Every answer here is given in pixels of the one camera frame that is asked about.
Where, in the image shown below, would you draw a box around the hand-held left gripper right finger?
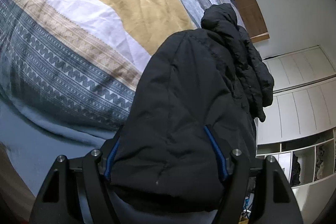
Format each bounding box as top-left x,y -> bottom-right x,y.
203,125 -> 305,224

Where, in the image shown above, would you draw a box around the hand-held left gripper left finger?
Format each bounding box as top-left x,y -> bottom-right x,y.
28,132 -> 124,224

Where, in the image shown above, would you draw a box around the black puffer coat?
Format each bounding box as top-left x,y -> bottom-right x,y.
110,3 -> 275,214

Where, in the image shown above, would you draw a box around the dark folded clothes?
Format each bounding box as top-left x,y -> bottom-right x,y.
291,153 -> 303,186

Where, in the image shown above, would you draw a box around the pile of mixed clothes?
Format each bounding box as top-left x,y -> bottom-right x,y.
314,144 -> 333,180

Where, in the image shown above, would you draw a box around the white open shelf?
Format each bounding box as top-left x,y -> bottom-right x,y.
256,128 -> 336,214

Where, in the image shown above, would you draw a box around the white wardrobe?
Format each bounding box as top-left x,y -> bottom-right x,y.
256,46 -> 336,146

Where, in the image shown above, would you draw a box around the striped duvet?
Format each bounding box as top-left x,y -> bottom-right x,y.
0,0 -> 231,132

